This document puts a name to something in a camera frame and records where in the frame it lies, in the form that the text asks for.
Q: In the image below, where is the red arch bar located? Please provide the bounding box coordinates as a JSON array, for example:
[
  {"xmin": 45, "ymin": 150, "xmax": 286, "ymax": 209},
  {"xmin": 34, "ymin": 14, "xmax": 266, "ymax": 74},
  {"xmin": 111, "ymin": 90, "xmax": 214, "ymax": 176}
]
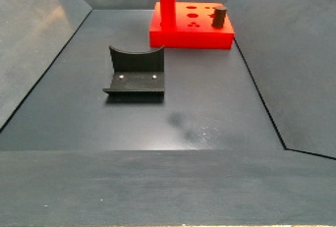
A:
[{"xmin": 161, "ymin": 0, "xmax": 177, "ymax": 28}]

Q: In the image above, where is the black curved fixture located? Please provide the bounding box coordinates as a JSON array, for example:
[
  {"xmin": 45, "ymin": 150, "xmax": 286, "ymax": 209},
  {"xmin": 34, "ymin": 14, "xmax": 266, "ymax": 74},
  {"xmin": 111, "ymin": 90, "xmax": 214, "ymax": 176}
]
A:
[{"xmin": 105, "ymin": 47, "xmax": 166, "ymax": 94}]

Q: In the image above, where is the brown hexagonal peg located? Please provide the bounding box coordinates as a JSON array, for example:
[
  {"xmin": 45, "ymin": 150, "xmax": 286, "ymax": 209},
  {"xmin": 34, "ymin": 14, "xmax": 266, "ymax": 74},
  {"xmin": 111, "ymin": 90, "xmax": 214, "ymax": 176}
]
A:
[{"xmin": 211, "ymin": 6, "xmax": 227, "ymax": 28}]

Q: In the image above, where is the red foam shape board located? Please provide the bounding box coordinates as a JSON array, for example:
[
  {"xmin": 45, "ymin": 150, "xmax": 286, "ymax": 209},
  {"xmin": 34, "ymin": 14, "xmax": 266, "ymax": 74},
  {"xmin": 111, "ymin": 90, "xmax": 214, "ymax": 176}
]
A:
[{"xmin": 150, "ymin": 2, "xmax": 235, "ymax": 49}]

